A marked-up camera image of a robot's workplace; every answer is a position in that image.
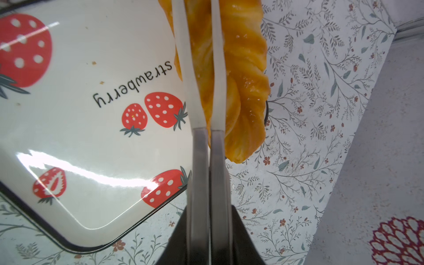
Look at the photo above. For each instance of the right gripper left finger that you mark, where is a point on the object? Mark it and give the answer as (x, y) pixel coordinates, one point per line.
(175, 252)

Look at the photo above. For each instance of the long twisted fake bread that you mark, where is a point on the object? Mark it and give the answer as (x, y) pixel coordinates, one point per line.
(245, 51)

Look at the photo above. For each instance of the white plastic steel tongs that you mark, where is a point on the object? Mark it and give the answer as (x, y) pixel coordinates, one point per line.
(209, 213)

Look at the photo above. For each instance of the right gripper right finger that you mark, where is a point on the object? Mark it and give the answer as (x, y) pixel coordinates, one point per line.
(244, 250)

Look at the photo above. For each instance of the white strawberry tray black rim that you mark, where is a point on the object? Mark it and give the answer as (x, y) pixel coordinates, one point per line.
(95, 131)

